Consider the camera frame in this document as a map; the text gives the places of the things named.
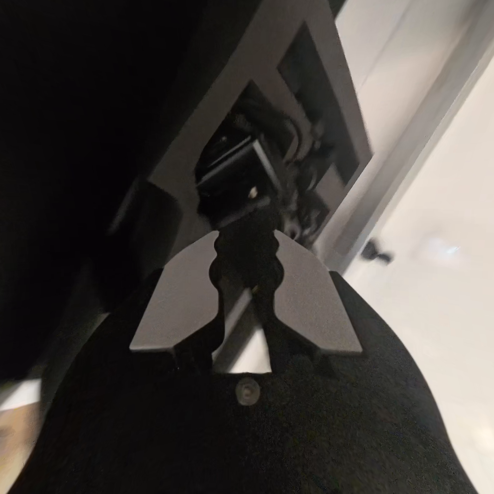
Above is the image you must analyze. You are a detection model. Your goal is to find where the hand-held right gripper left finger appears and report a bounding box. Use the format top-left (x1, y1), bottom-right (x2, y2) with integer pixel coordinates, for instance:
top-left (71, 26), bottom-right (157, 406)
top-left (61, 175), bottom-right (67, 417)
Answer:
top-left (128, 231), bottom-right (226, 356)

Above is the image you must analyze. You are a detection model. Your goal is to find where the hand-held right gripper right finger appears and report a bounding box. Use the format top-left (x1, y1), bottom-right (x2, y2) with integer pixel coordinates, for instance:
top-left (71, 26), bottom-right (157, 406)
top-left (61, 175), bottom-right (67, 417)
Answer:
top-left (270, 230), bottom-right (364, 356)

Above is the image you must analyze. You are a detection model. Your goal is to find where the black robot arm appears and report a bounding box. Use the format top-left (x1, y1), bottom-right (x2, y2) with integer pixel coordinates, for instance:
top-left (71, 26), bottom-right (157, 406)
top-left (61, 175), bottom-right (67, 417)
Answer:
top-left (193, 89), bottom-right (340, 248)

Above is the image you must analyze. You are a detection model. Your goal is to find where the black foam insert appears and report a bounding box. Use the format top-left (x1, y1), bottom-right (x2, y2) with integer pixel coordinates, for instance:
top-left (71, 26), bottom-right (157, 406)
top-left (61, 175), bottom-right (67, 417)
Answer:
top-left (108, 0), bottom-right (375, 278)

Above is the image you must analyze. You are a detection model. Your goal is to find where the small black clip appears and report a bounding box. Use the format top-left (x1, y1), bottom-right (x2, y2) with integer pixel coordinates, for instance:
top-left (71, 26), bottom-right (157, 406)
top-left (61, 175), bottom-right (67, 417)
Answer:
top-left (361, 239), bottom-right (395, 265)

